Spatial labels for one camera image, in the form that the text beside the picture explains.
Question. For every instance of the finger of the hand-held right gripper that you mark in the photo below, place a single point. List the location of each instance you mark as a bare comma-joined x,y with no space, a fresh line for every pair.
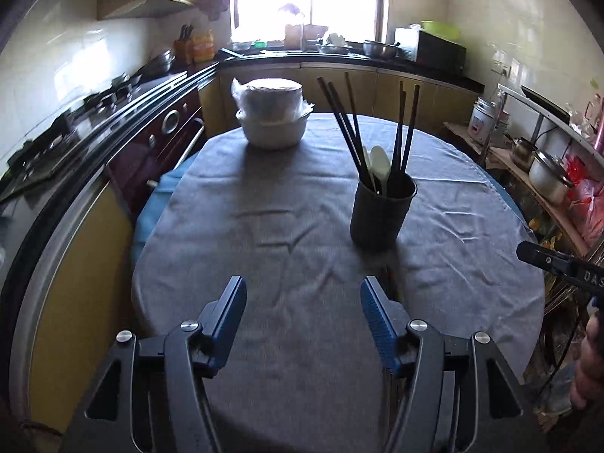
542,257

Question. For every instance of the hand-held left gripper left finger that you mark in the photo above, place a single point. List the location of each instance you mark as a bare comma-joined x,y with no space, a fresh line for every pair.
231,321

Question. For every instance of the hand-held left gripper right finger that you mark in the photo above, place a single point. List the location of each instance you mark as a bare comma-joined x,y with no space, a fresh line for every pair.
377,321

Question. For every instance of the black utensil holder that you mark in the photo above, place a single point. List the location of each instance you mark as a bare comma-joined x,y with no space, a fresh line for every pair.
377,217

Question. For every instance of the person's right hand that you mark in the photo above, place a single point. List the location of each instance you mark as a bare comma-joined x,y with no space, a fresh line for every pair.
590,368

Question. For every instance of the red plastic bag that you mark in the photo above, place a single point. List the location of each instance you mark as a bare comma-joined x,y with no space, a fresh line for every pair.
587,198

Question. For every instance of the white pot with lid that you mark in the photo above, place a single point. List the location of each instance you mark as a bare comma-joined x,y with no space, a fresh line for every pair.
547,179

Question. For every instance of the small steel pot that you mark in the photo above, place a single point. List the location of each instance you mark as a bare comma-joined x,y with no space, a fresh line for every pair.
521,153

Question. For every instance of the grey tablecloth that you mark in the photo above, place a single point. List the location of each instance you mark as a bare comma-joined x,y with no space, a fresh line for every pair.
283,226

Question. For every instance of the white rice cooker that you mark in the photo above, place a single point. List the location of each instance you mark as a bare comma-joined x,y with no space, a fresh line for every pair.
483,122

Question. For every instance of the wooden shelf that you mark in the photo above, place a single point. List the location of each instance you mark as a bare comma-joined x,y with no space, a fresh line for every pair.
460,132

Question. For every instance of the white metal rack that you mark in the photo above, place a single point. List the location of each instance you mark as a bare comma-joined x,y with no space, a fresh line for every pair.
542,106

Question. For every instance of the yellow side cabinet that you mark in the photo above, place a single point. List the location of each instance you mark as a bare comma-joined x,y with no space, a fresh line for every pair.
71,292

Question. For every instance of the yellow base cabinets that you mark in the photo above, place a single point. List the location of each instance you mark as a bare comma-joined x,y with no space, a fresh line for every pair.
439,104

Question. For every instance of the dark red built-in oven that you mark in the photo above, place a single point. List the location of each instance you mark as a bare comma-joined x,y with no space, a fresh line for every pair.
155,151

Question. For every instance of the white bowl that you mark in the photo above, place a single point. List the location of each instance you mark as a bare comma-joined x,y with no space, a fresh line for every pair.
273,132

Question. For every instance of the plastic-wrapped stack of bowls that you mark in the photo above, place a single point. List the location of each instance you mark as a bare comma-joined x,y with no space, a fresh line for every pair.
273,99

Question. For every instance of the black microwave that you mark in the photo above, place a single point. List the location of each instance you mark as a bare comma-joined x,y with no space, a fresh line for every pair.
441,52

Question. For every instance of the green plastic basin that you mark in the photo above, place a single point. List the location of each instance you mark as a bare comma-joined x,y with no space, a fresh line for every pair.
441,30

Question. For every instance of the black gas stove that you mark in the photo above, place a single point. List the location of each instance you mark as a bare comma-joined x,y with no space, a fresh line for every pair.
71,127

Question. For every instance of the steel bowl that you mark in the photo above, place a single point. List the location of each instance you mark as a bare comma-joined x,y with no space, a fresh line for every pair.
380,49

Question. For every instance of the steel wok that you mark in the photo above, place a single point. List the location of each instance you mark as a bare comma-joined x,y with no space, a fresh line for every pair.
163,59

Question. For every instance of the orange packet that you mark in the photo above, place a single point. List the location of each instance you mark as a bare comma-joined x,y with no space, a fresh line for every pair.
203,47

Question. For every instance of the knife block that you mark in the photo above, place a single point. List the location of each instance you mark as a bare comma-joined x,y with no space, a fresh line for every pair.
181,49

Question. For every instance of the brown box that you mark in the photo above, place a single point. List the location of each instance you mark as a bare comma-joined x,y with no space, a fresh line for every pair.
306,37

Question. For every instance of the window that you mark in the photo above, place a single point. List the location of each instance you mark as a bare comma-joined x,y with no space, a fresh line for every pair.
339,4

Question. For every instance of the wall socket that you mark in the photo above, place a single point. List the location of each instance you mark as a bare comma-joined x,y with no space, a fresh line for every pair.
505,70

